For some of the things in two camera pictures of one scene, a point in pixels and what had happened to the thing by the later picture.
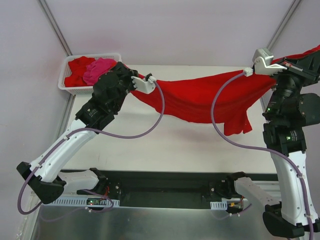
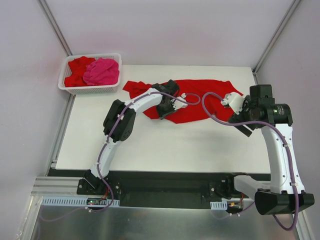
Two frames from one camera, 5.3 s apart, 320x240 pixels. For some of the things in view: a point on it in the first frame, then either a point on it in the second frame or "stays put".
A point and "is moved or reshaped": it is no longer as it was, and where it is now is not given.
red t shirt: (190, 100) is moved or reshaped
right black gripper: (302, 71) -> (240, 121)
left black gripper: (124, 70) -> (164, 107)
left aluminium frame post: (47, 12) stays put
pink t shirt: (95, 69) stays put
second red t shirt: (78, 66) stays put
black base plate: (161, 188) stays put
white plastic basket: (65, 70) stays put
